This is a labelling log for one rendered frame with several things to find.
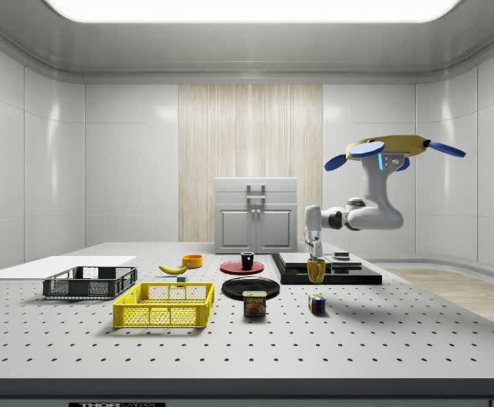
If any yellow basket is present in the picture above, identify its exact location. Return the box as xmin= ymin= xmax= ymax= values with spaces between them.
xmin=112 ymin=282 xmax=215 ymax=330

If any black stove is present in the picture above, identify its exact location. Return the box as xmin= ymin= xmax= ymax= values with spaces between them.
xmin=270 ymin=251 xmax=383 ymax=286

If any flat-sided can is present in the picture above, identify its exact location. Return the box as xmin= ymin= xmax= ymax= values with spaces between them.
xmin=241 ymin=290 xmax=268 ymax=318

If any drone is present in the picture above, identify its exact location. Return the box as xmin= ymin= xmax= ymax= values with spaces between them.
xmin=323 ymin=134 xmax=467 ymax=173

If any black plate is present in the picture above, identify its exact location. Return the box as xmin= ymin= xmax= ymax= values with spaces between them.
xmin=221 ymin=276 xmax=281 ymax=299

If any white board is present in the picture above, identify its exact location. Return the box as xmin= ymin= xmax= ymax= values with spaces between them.
xmin=0 ymin=255 xmax=138 ymax=280

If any white cabinet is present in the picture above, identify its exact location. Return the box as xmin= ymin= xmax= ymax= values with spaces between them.
xmin=214 ymin=176 xmax=298 ymax=254

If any red plate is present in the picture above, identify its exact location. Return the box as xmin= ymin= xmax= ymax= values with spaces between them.
xmin=219 ymin=259 xmax=264 ymax=275

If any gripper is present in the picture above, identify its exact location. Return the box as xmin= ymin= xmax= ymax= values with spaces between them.
xmin=306 ymin=239 xmax=325 ymax=261

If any dark grey basket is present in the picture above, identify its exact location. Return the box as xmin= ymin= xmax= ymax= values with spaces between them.
xmin=42 ymin=265 xmax=139 ymax=300

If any puzzle cube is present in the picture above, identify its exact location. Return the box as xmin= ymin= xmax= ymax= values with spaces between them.
xmin=308 ymin=293 xmax=327 ymax=315

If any yellow mug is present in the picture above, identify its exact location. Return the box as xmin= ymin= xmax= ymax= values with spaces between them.
xmin=306 ymin=257 xmax=328 ymax=284

